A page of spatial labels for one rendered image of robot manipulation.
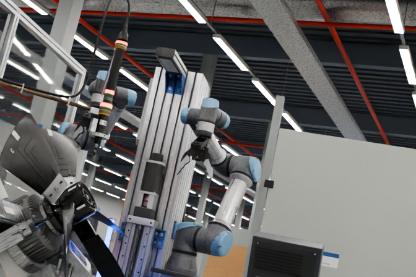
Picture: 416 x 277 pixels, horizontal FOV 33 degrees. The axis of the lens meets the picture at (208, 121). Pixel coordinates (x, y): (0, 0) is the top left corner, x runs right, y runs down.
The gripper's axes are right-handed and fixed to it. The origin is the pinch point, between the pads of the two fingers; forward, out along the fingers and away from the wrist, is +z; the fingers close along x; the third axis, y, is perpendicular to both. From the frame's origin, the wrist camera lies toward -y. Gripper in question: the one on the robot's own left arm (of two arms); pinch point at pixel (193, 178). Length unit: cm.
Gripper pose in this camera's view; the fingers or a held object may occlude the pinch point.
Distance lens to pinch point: 290.4
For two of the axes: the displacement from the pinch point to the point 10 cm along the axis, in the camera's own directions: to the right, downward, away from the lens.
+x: -9.6, -1.5, 2.3
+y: 1.9, 2.5, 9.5
